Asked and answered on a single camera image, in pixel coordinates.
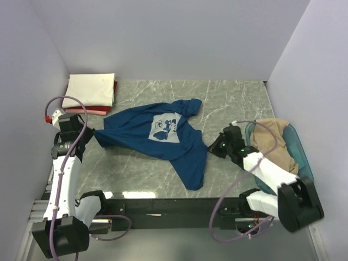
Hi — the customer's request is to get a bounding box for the blue printed t shirt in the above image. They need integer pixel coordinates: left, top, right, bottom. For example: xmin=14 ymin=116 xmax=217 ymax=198
xmin=94 ymin=98 xmax=208 ymax=191

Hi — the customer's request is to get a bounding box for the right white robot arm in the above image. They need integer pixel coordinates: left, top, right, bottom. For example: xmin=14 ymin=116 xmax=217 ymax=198
xmin=209 ymin=125 xmax=325 ymax=232

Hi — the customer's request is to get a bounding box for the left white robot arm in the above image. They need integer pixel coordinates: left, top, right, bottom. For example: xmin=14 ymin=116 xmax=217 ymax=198
xmin=32 ymin=113 xmax=109 ymax=258

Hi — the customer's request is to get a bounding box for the folded pink t shirt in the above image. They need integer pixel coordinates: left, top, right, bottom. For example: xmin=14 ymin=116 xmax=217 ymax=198
xmin=65 ymin=109 xmax=108 ymax=116

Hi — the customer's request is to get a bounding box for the tan t shirt in bin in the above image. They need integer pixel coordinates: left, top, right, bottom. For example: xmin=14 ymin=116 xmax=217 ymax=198
xmin=250 ymin=118 xmax=299 ymax=175

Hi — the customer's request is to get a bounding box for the folded dark red t shirt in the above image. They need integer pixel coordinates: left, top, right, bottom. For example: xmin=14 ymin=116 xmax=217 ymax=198
xmin=65 ymin=80 xmax=119 ymax=113

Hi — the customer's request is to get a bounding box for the folded cream t shirt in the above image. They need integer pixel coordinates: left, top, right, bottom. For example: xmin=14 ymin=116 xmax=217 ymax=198
xmin=65 ymin=73 xmax=115 ymax=107

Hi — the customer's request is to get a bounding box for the teal plastic bin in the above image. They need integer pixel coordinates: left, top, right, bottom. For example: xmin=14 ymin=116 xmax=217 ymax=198
xmin=245 ymin=123 xmax=314 ymax=195

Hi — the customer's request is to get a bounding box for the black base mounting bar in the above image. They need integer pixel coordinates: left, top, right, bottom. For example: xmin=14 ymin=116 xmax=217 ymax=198
xmin=99 ymin=197 xmax=266 ymax=232

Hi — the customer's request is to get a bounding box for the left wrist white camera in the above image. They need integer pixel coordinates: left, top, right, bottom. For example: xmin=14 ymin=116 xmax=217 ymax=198
xmin=45 ymin=109 xmax=65 ymax=130

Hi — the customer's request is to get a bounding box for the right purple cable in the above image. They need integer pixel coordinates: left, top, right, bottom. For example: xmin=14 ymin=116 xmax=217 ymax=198
xmin=209 ymin=120 xmax=278 ymax=243

